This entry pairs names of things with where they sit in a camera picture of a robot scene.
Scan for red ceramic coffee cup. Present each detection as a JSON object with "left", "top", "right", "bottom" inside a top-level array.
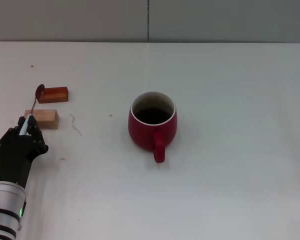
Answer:
[{"left": 127, "top": 91, "right": 178, "bottom": 164}]

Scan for blue handled metal spoon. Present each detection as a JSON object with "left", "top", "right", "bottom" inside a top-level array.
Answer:
[{"left": 18, "top": 83, "right": 46, "bottom": 136}]

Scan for light wooden block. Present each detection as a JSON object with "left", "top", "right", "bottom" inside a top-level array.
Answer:
[{"left": 23, "top": 109, "right": 60, "bottom": 131}]

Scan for dark reddish wooden block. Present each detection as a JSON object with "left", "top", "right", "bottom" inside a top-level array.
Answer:
[{"left": 37, "top": 86, "right": 69, "bottom": 104}]

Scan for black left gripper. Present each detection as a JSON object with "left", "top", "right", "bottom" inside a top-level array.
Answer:
[{"left": 0, "top": 115, "right": 49, "bottom": 189}]

